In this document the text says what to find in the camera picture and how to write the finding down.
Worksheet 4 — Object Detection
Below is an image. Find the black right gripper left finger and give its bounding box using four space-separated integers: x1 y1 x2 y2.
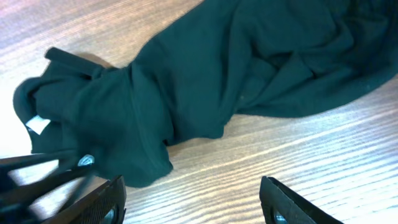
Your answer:
43 175 126 224

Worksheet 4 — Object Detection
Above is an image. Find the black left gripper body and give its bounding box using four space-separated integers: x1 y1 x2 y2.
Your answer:
1 174 93 223

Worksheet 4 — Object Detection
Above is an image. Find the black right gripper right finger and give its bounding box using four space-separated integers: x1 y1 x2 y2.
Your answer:
259 176 343 224

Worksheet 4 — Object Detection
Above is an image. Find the black polo shirt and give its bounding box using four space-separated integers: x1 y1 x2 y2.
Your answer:
13 0 397 187

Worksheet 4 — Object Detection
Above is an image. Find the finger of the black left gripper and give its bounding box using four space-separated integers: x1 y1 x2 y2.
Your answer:
1 166 92 205
1 151 77 172

